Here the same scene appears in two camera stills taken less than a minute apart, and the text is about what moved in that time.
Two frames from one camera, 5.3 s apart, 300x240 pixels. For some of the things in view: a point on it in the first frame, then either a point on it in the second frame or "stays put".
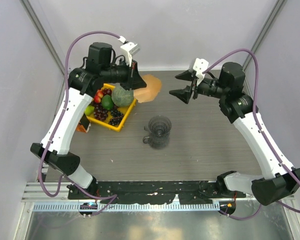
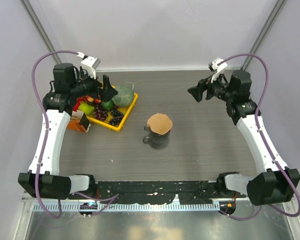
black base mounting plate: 143,192 stays put
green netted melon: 121,96 stays put
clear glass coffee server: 156,142 stays put
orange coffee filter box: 84,124 stays put
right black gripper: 184,94 to 197,91
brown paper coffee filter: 149,93 to 160,123
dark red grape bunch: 99,113 stays put
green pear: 89,110 stays put
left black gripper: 134,80 to 107,91
